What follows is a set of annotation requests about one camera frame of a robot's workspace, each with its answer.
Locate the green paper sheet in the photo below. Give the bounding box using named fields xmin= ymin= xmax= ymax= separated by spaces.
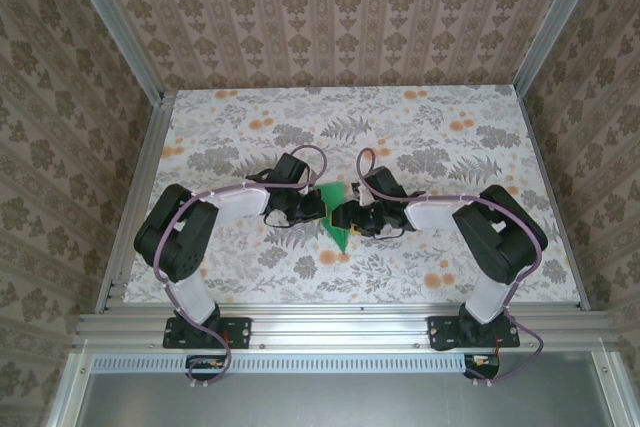
xmin=314 ymin=180 xmax=354 ymax=256

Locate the floral patterned table cover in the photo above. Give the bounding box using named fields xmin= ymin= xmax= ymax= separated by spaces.
xmin=122 ymin=88 xmax=584 ymax=306

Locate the black connector board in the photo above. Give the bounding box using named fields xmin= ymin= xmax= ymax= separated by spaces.
xmin=185 ymin=354 xmax=227 ymax=379
xmin=463 ymin=352 xmax=502 ymax=379

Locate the grey metal panel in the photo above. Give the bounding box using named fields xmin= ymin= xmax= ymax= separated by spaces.
xmin=47 ymin=351 xmax=626 ymax=427

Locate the aluminium cross rail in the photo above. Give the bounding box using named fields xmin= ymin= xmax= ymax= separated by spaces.
xmin=74 ymin=310 xmax=617 ymax=351

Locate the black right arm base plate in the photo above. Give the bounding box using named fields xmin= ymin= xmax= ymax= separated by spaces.
xmin=427 ymin=315 xmax=521 ymax=352

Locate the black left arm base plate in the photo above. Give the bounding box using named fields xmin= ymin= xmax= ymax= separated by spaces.
xmin=163 ymin=315 xmax=252 ymax=349

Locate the grey slotted cable duct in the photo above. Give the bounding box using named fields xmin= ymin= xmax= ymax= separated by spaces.
xmin=92 ymin=354 xmax=471 ymax=374

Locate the aluminium side rail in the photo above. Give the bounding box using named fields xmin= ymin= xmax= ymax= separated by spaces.
xmin=516 ymin=86 xmax=591 ymax=312
xmin=94 ymin=90 xmax=177 ymax=316

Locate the aluminium frame post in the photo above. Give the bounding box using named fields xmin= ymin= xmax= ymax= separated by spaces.
xmin=63 ymin=0 xmax=167 ymax=104
xmin=512 ymin=0 xmax=601 ymax=93

